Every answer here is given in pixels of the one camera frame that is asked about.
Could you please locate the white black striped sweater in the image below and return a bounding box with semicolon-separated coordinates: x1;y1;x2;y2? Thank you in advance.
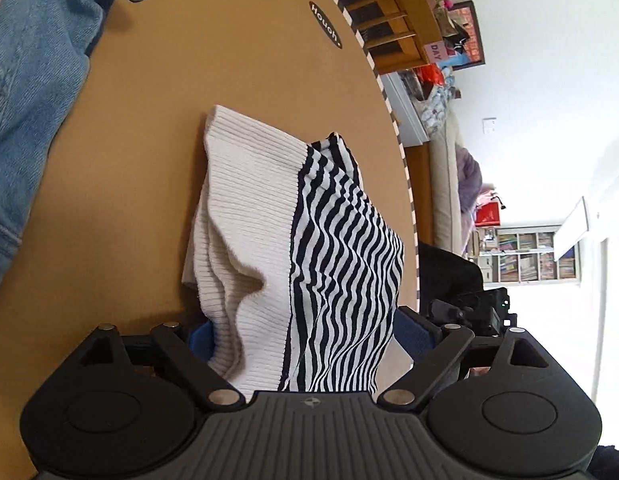
184;106;405;396

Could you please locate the white bookshelf with books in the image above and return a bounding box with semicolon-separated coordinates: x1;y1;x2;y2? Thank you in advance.
466;226;581;287

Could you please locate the beige sofa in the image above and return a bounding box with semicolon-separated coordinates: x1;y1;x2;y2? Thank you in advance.
429;112;463;256

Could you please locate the white small drawer cabinet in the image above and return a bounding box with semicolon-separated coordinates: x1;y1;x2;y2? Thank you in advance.
381;73;429;148

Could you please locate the framed red picture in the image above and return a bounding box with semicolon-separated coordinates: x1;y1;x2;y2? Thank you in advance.
439;0;485;70

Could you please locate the wooden sideboard with drawers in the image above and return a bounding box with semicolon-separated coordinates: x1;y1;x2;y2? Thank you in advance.
338;0;446;74

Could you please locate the blue denim jacket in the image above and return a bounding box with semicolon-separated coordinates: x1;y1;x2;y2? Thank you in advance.
0;0;142;282

